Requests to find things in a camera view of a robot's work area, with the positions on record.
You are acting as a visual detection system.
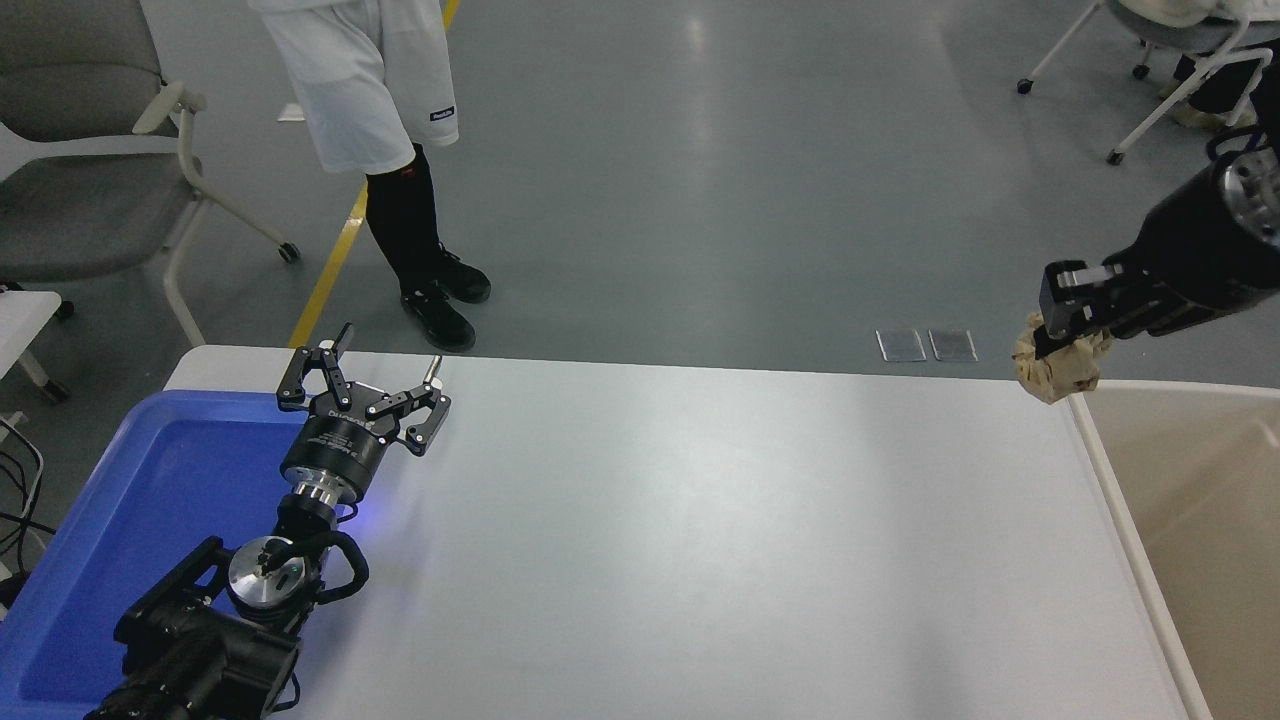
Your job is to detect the blue plastic tray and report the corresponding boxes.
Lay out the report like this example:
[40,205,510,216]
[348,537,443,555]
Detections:
[0,389,353,717]

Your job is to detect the large pale bin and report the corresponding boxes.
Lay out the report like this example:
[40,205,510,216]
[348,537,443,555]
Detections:
[1066,378,1280,720]

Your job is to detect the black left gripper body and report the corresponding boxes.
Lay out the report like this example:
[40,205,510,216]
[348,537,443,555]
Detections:
[279,396,402,493]

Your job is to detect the white frame wheeled chair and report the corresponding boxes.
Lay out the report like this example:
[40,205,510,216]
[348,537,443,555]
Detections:
[1017,0,1280,166]

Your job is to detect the tan paper ball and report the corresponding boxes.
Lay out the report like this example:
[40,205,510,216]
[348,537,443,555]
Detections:
[1011,312,1114,406]

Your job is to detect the grey office chair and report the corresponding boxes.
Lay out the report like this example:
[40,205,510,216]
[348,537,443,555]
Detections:
[0,0,301,348]

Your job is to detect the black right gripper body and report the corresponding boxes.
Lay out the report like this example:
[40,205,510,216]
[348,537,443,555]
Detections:
[1104,166,1280,338]

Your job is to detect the black floor cables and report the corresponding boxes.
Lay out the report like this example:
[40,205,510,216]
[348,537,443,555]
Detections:
[0,412,59,613]

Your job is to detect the seated person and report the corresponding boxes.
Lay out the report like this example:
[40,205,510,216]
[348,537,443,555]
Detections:
[1120,0,1280,133]

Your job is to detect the small white side table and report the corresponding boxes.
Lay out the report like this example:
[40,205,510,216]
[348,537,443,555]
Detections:
[0,290,73,403]

